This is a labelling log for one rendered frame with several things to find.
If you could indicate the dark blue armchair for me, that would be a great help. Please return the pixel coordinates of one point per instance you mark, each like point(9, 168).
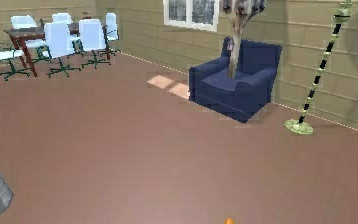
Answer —
point(233, 88)

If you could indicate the white framed window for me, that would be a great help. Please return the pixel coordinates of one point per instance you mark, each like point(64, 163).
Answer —
point(191, 12)

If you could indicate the white swivel chair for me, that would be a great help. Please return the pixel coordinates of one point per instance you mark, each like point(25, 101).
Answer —
point(24, 22)
point(63, 18)
point(0, 55)
point(92, 35)
point(57, 40)
point(111, 26)

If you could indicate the small orange object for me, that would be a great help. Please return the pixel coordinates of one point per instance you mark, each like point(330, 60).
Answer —
point(229, 221)

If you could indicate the green and black floor lamp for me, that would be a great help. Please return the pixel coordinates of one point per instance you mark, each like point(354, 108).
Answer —
point(320, 68)

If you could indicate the dark brown dining table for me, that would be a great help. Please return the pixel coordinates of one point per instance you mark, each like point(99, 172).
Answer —
point(23, 33)

